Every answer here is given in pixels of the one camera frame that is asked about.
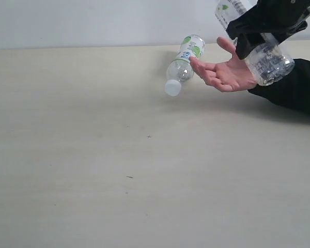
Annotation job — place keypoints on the green label clear bottle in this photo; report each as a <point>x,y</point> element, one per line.
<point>180,71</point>

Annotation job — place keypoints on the black sleeved forearm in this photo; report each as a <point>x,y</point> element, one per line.
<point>292,91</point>

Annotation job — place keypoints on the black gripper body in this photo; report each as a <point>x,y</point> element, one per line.
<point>284,13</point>

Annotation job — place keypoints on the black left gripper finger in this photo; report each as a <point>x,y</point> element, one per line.
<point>249,27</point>

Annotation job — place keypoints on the person's open bare hand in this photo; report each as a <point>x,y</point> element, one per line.
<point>229,76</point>

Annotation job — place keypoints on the white label clear bottle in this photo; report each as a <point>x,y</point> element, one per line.
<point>267,62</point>

